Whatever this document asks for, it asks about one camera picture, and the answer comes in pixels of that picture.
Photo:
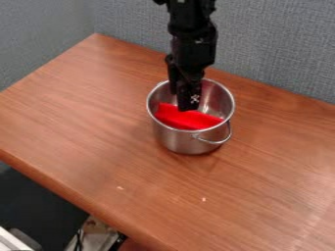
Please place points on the stainless steel pot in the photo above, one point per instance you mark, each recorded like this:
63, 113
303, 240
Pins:
194, 142

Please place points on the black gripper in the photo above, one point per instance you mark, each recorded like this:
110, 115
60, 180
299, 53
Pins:
193, 48

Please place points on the white object at corner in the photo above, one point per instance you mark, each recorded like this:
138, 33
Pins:
11, 243

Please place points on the red rectangular block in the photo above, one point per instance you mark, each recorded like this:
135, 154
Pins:
190, 120

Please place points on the grey table leg bracket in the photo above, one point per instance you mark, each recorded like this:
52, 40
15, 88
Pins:
95, 236

